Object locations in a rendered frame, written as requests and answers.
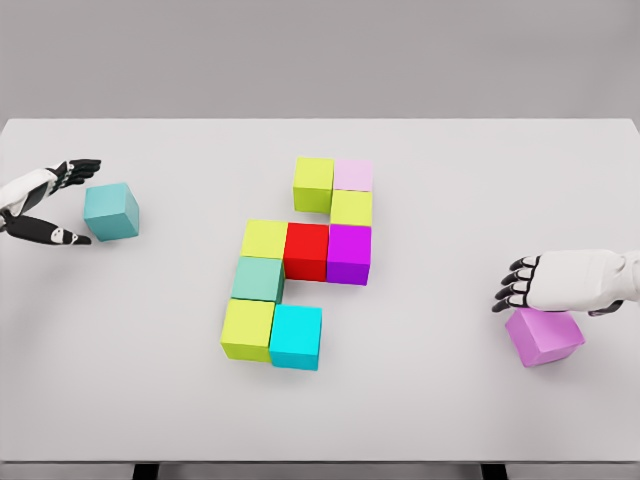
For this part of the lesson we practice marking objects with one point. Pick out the pale pink cube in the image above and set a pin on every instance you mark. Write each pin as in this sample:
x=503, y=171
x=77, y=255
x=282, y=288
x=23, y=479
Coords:
x=353, y=175

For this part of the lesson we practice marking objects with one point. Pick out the teal blue cube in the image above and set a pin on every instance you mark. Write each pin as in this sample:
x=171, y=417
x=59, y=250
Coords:
x=107, y=210

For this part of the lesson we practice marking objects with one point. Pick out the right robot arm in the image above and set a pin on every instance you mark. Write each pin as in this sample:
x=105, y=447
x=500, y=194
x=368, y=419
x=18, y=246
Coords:
x=632, y=272

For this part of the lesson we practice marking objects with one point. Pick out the red cube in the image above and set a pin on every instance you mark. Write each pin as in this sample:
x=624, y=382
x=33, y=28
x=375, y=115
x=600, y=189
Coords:
x=306, y=250

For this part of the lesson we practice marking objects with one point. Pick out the bright cyan cube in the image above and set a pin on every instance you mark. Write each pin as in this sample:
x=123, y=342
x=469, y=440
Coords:
x=296, y=336

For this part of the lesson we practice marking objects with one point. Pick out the magenta purple cube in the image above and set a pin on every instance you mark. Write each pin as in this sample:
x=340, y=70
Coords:
x=349, y=252

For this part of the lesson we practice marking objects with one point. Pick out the sea green cube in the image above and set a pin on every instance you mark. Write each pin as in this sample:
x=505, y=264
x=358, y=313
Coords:
x=257, y=279

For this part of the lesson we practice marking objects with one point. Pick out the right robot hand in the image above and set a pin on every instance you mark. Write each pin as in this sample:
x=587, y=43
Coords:
x=570, y=280

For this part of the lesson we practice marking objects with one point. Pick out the yellow-green cube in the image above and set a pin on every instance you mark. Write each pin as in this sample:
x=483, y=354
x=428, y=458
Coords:
x=247, y=327
x=351, y=207
x=312, y=182
x=263, y=239

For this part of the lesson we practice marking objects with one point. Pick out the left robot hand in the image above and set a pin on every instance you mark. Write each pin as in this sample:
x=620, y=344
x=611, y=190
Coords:
x=30, y=195

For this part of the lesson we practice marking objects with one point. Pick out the orchid pink cube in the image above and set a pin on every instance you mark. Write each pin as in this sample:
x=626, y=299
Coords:
x=545, y=337

